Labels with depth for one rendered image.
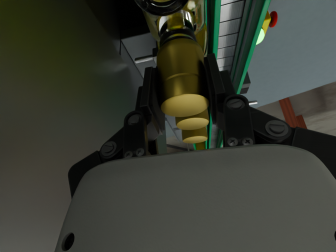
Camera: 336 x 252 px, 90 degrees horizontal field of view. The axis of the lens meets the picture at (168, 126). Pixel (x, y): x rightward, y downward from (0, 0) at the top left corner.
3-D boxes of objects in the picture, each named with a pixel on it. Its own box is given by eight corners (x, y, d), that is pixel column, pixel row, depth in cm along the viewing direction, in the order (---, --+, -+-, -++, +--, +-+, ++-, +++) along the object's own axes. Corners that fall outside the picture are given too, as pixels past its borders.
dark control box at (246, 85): (226, 70, 72) (230, 86, 69) (246, 66, 71) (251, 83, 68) (225, 81, 80) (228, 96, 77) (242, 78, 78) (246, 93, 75)
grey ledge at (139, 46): (121, 12, 43) (119, 45, 39) (154, 3, 42) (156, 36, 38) (178, 130, 130) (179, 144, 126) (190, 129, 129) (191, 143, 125)
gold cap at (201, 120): (170, 80, 17) (173, 120, 16) (205, 75, 17) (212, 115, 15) (174, 98, 21) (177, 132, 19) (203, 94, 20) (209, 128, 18)
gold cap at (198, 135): (209, 110, 24) (213, 139, 22) (189, 118, 26) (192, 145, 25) (194, 102, 22) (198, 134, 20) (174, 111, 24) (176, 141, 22)
